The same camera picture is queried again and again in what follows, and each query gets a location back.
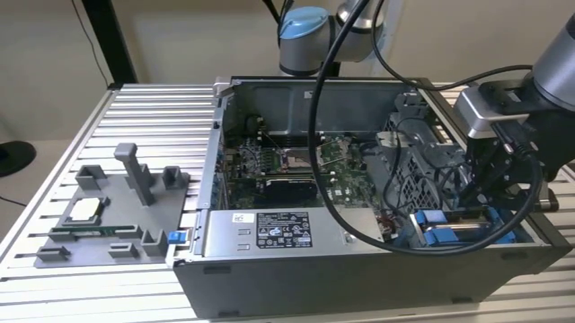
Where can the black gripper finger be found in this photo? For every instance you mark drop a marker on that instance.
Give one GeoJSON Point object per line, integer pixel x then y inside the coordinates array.
{"type": "Point", "coordinates": [481, 168]}
{"type": "Point", "coordinates": [513, 181]}

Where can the hard disk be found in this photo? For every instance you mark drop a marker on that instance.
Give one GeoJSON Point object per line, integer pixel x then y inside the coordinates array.
{"type": "Point", "coordinates": [442, 237]}
{"type": "Point", "coordinates": [432, 217]}

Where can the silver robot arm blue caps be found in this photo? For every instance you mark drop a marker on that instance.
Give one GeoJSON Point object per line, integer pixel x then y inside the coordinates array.
{"type": "Point", "coordinates": [310, 43]}

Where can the grey metal disk bay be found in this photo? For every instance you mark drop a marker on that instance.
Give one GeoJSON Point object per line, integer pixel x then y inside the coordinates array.
{"type": "Point", "coordinates": [413, 161]}

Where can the black expansion slot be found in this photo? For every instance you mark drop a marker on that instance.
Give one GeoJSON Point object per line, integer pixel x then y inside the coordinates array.
{"type": "Point", "coordinates": [293, 174]}

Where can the green motherboard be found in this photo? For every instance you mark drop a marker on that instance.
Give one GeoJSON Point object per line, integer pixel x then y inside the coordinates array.
{"type": "Point", "coordinates": [350, 175]}

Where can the CPU socket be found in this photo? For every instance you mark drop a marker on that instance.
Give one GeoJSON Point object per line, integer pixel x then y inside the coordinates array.
{"type": "Point", "coordinates": [297, 157]}

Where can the black graphics card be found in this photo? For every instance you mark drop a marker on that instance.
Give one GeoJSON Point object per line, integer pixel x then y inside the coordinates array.
{"type": "Point", "coordinates": [290, 190]}

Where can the black RAM slots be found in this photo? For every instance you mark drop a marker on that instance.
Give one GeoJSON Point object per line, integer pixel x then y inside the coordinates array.
{"type": "Point", "coordinates": [288, 139]}

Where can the white case sticker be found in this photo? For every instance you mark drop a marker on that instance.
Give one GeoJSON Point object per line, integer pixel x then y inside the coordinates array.
{"type": "Point", "coordinates": [309, 94]}

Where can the dark grey PC case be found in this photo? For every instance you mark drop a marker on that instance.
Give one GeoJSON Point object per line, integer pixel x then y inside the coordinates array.
{"type": "Point", "coordinates": [342, 279]}

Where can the silver power supply unit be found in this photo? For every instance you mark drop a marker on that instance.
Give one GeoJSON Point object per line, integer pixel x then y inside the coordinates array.
{"type": "Point", "coordinates": [293, 232]}

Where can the blue case latch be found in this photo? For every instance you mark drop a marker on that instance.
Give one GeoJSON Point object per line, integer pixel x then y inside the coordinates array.
{"type": "Point", "coordinates": [177, 237]}

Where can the grey parts rack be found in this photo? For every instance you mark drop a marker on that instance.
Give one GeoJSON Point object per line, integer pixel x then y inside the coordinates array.
{"type": "Point", "coordinates": [117, 215]}

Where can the green RAM stick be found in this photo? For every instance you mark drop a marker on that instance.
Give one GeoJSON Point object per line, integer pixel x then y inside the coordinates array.
{"type": "Point", "coordinates": [97, 231]}

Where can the silver CPU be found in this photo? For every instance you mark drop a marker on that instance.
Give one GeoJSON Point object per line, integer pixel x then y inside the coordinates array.
{"type": "Point", "coordinates": [83, 210]}

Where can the round black stand foot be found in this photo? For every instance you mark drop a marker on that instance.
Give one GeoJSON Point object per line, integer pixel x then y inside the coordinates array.
{"type": "Point", "coordinates": [15, 158]}

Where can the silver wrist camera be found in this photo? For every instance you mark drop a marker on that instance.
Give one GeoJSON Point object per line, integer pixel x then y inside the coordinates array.
{"type": "Point", "coordinates": [477, 111]}

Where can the black upright frame post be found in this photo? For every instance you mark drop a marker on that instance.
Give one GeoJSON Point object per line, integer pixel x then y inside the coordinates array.
{"type": "Point", "coordinates": [113, 37]}

